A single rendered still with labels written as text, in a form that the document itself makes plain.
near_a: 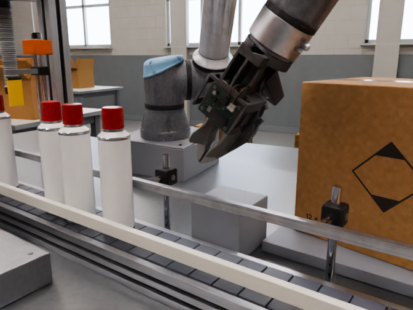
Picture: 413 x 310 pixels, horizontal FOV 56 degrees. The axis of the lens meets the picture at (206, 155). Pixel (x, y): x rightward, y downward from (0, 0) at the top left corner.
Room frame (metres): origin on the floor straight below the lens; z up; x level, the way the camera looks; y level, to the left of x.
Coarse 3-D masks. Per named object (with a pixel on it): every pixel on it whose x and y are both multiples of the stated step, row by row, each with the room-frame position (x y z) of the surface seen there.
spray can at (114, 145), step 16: (112, 112) 0.59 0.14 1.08; (112, 128) 0.59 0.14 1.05; (112, 144) 0.58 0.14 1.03; (128, 144) 0.60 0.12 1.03; (112, 160) 0.58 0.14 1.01; (128, 160) 0.60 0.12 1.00; (112, 176) 0.58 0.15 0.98; (128, 176) 0.60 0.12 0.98; (112, 192) 0.58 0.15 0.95; (128, 192) 0.59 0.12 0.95; (112, 208) 0.58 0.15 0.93; (128, 208) 0.59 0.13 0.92; (128, 224) 0.59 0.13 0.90
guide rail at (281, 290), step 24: (0, 192) 0.74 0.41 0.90; (24, 192) 0.69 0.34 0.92; (72, 216) 0.60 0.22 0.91; (96, 216) 0.58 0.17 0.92; (144, 240) 0.51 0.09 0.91; (168, 240) 0.49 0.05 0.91; (192, 264) 0.46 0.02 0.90; (216, 264) 0.43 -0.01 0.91; (264, 288) 0.40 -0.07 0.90; (288, 288) 0.38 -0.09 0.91
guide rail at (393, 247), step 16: (32, 160) 0.80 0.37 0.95; (96, 176) 0.68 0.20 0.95; (160, 192) 0.59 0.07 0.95; (176, 192) 0.57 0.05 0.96; (192, 192) 0.56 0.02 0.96; (224, 208) 0.52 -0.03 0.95; (240, 208) 0.50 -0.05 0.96; (256, 208) 0.49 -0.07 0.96; (288, 224) 0.46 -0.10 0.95; (304, 224) 0.45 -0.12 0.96; (320, 224) 0.44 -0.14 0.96; (352, 240) 0.42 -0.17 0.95; (368, 240) 0.41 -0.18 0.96; (384, 240) 0.40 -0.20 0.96; (400, 256) 0.39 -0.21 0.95
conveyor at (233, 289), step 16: (32, 192) 0.79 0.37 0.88; (32, 208) 0.70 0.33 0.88; (64, 224) 0.63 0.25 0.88; (112, 240) 0.56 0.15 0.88; (176, 240) 0.57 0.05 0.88; (144, 256) 0.51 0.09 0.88; (160, 256) 0.51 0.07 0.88; (224, 256) 0.51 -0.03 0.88; (192, 272) 0.47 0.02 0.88; (272, 272) 0.47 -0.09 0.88; (224, 288) 0.43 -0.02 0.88; (240, 288) 0.43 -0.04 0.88; (256, 304) 0.40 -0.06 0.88; (272, 304) 0.40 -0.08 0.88; (288, 304) 0.40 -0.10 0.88; (368, 304) 0.40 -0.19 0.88
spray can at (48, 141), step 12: (48, 108) 0.67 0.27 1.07; (60, 108) 0.69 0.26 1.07; (48, 120) 0.67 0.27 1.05; (60, 120) 0.68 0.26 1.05; (48, 132) 0.66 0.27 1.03; (48, 144) 0.66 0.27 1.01; (48, 156) 0.66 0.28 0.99; (48, 168) 0.66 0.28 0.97; (60, 168) 0.67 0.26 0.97; (48, 180) 0.66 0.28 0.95; (60, 180) 0.67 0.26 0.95; (48, 192) 0.66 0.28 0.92; (60, 192) 0.66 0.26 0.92
